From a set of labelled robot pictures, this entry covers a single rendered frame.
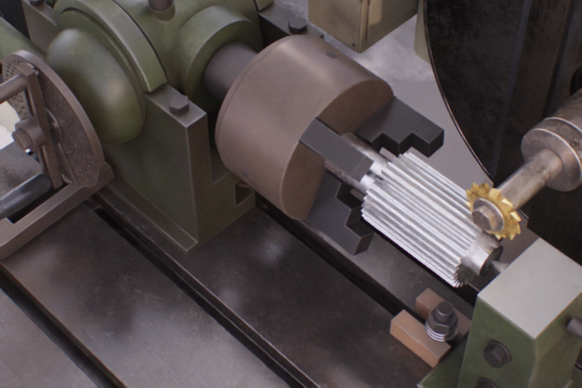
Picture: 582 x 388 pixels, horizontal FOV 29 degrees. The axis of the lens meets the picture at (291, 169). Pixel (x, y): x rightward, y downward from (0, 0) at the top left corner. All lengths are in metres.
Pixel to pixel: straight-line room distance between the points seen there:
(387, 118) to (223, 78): 0.20
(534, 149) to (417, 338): 0.28
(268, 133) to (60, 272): 0.38
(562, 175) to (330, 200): 0.27
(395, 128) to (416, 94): 1.79
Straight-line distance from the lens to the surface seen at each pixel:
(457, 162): 2.90
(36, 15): 1.46
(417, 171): 1.20
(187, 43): 1.33
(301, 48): 1.25
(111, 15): 1.30
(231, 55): 1.33
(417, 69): 3.13
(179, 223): 1.44
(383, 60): 3.15
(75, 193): 1.48
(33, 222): 1.46
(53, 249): 1.47
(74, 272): 1.44
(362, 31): 1.53
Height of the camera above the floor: 2.15
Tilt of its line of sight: 49 degrees down
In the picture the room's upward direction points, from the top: straight up
